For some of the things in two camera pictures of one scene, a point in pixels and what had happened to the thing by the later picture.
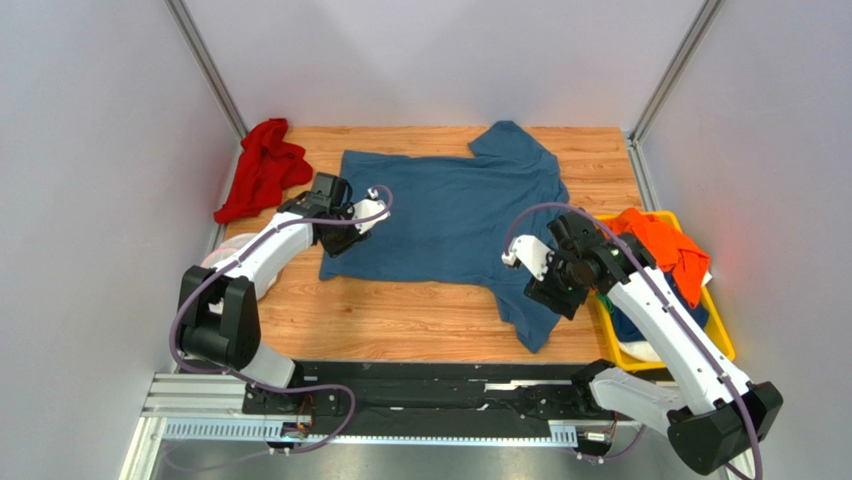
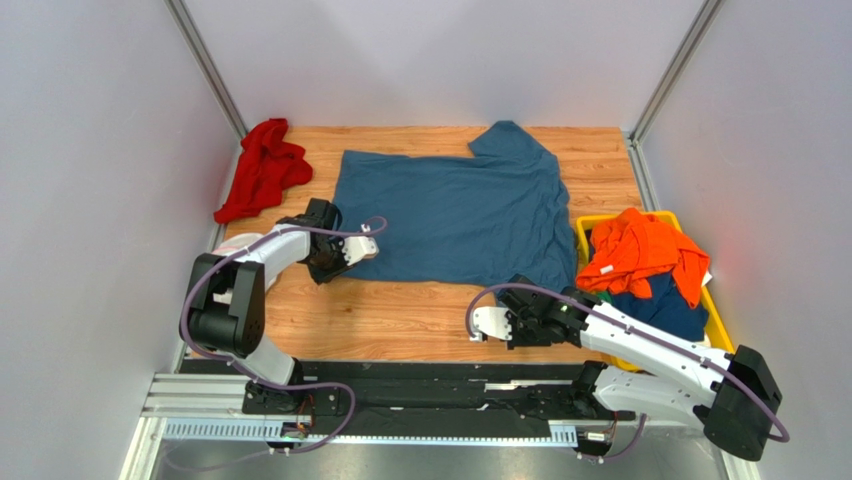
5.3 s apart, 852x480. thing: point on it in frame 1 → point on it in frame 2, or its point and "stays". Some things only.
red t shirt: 269,163 stays
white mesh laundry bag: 228,250 stays
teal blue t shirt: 454,214 stays
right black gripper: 552,295 → 519,326
